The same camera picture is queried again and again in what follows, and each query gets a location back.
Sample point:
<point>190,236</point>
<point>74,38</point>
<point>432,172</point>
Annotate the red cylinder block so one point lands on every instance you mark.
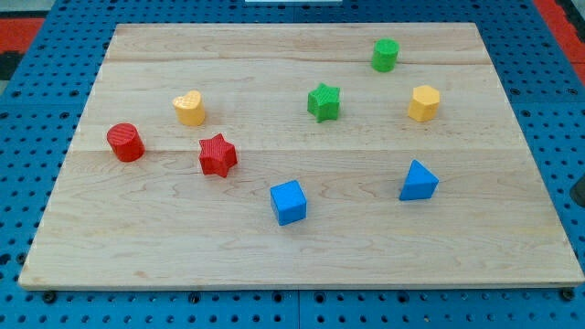
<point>125,142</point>

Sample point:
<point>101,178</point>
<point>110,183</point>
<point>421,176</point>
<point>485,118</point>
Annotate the yellow hexagon block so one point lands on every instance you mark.
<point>424,103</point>

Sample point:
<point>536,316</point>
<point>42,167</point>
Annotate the blue triangular prism block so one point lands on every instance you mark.
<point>420,183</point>

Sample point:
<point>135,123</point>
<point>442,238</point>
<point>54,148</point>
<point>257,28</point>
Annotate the yellow heart block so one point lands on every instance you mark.
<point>189,108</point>

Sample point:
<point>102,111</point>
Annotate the red star block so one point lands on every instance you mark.
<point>217,156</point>

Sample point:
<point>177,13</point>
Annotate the blue cube block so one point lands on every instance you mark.
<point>288,202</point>

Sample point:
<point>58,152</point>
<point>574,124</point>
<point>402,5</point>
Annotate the black object at right edge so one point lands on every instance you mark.
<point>577,192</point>

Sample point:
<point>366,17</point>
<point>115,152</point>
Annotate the green star block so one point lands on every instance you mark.
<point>324,102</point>

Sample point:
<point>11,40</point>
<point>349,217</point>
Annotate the wooden board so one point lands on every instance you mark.
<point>159,224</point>

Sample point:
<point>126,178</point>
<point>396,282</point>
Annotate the green cylinder block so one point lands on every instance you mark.
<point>385,54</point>

